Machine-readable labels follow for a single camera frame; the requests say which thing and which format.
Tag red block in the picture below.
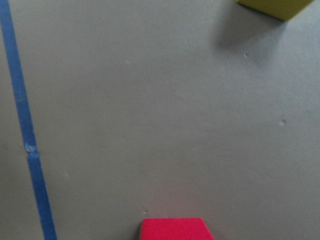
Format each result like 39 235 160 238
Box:
139 217 214 240

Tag brown paper table cover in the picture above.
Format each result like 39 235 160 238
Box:
0 0 320 240

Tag yellow block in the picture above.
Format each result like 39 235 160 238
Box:
236 0 313 21

